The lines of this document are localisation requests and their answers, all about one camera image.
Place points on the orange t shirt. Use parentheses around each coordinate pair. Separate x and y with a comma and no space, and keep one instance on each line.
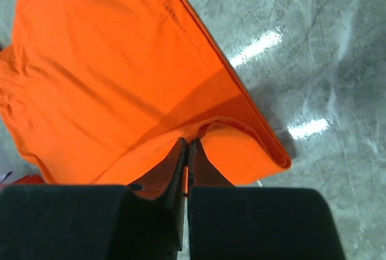
(99,91)

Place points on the red plastic bin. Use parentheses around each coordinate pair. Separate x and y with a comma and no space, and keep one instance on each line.
(34,179)

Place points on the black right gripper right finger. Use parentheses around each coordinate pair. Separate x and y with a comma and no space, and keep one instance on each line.
(227,222)

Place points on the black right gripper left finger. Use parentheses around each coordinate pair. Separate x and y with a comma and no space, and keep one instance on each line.
(141,220)

